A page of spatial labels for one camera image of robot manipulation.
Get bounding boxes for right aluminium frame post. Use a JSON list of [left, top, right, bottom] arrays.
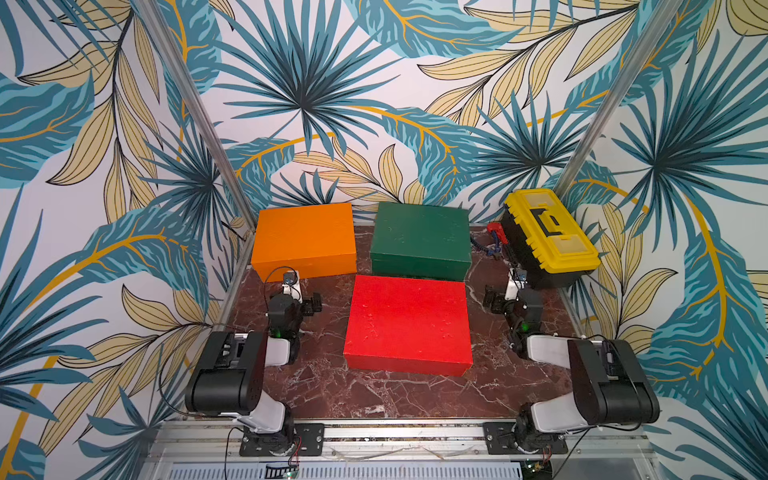
[[554, 0, 683, 197]]

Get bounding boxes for red shoebox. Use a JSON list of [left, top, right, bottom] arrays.
[[344, 275, 473, 377]]

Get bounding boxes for blue handled pliers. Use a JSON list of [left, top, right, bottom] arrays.
[[470, 233, 503, 260]]

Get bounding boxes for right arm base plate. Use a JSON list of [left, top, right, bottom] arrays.
[[482, 422, 569, 455]]

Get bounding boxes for green shoebox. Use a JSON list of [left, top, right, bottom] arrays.
[[370, 203, 472, 282]]

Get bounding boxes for aluminium frame post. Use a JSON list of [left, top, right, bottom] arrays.
[[135, 0, 256, 233], [554, 0, 683, 197]]

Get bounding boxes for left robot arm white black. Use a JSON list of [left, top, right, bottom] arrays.
[[184, 293, 322, 456]]

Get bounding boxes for left aluminium frame post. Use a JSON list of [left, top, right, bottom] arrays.
[[135, 0, 256, 233]]

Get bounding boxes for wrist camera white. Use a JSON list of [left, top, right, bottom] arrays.
[[282, 269, 303, 301], [505, 267, 527, 300]]

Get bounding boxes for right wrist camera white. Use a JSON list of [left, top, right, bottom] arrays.
[[505, 267, 527, 300]]

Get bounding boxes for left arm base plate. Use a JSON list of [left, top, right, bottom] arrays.
[[239, 423, 325, 458]]

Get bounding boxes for front aluminium rail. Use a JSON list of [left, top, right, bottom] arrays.
[[146, 418, 655, 464]]

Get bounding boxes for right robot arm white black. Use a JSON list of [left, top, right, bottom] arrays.
[[483, 286, 661, 454]]

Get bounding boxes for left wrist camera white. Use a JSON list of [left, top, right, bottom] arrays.
[[282, 269, 303, 301]]

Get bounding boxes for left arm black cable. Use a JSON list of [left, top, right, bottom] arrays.
[[157, 263, 301, 480]]

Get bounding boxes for orange shoebox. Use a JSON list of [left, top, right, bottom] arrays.
[[251, 203, 357, 282]]

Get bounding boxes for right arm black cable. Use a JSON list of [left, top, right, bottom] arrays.
[[539, 335, 643, 480]]

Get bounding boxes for yellow black toolbox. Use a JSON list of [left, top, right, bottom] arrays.
[[501, 188, 601, 290]]

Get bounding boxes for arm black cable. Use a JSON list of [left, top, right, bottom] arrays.
[[539, 335, 643, 480], [157, 263, 301, 480]]

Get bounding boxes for red handled tool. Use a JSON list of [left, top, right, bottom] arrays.
[[486, 222, 509, 245]]

